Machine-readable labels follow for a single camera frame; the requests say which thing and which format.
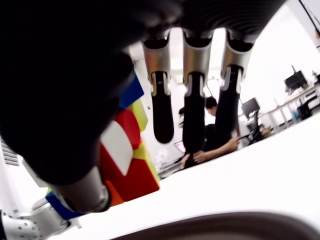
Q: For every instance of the black computer monitor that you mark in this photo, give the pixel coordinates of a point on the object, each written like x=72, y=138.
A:
x=250, y=107
x=296, y=80

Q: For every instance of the multicolour Rubik's cube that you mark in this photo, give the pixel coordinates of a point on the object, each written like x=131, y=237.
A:
x=137, y=177

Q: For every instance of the seated person in black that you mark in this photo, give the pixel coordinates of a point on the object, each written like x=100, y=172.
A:
x=212, y=147

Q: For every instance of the black chair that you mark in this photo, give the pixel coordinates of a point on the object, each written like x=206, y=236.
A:
x=255, y=130

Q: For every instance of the white office desk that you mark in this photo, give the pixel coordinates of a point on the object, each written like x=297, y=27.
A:
x=287, y=105

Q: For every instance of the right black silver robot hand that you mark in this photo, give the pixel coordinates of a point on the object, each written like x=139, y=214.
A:
x=62, y=87

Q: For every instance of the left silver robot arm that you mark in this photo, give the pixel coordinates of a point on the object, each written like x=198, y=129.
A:
x=32, y=225

